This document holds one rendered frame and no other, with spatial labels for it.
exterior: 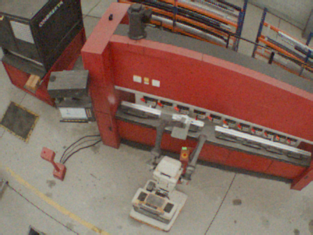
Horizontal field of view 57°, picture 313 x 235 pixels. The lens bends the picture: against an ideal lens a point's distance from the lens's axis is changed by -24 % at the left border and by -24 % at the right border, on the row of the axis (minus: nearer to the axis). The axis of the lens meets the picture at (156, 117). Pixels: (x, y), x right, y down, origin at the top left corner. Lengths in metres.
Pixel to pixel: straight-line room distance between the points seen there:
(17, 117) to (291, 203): 5.23
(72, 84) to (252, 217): 3.34
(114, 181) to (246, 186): 2.05
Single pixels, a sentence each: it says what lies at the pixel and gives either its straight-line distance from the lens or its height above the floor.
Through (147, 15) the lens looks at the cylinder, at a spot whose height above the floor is 2.68.
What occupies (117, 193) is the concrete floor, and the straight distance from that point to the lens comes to 5.27.
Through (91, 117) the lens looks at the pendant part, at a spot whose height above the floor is 1.34.
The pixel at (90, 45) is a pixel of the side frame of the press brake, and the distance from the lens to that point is 3.65.
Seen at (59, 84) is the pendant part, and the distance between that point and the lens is 3.86.
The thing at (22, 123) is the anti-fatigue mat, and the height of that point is 0.01.
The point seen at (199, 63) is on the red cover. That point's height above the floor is 2.25.
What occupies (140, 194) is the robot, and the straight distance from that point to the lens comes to 4.40.
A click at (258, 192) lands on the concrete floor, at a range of 5.48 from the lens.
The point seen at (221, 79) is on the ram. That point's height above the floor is 2.06.
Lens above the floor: 5.03
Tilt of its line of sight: 62 degrees down
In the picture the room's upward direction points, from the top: 1 degrees clockwise
